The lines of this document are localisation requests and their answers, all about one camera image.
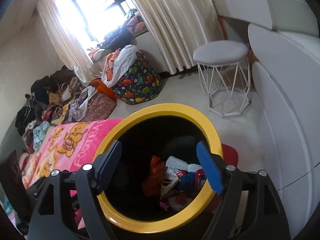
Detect dark framed window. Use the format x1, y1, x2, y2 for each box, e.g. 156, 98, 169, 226
56, 0, 136, 42

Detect white wire frame stool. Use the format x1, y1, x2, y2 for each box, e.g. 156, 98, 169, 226
193, 40, 251, 118

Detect white cloth in basket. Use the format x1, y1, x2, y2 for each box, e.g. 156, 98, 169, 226
101, 44, 137, 88

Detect white vanity desk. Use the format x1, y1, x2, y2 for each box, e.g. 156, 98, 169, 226
214, 0, 319, 36

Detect light blue garment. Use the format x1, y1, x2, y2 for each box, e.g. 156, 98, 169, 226
33, 121, 51, 151

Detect pile of clothes on bed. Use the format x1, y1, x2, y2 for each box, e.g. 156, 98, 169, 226
15, 66, 82, 153

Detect cream curtain left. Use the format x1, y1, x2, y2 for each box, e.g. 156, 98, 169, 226
37, 0, 94, 85

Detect cream curtain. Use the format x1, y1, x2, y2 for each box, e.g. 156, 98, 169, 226
37, 0, 94, 85
133, 0, 223, 75

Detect clothes on window sill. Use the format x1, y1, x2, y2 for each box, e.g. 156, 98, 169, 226
88, 9, 148, 63

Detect yellow rimmed trash bin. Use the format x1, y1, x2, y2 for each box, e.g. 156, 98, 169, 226
92, 103, 224, 234

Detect red snack packet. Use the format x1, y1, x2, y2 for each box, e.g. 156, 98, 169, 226
176, 171, 187, 178

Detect red cylinder roller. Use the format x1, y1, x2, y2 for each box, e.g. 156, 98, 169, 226
195, 169, 206, 192

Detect dinosaur print laundry basket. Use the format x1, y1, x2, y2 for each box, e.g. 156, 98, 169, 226
112, 50, 162, 105

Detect orange bag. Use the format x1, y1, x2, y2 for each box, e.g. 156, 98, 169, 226
89, 78, 117, 101

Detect white curved cabinet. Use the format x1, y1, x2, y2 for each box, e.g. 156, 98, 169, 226
248, 24, 319, 238

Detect cream curtain right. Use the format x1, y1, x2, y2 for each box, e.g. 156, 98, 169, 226
133, 0, 223, 75

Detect blue paper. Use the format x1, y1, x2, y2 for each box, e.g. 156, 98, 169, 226
180, 172, 196, 192

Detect red plastic wrapper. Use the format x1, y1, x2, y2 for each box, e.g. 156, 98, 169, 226
143, 156, 166, 196

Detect floral fabric bag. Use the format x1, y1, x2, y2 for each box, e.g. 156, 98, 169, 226
81, 92, 117, 122

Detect pink cartoon bear blanket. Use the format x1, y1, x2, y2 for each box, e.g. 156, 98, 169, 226
22, 119, 122, 189

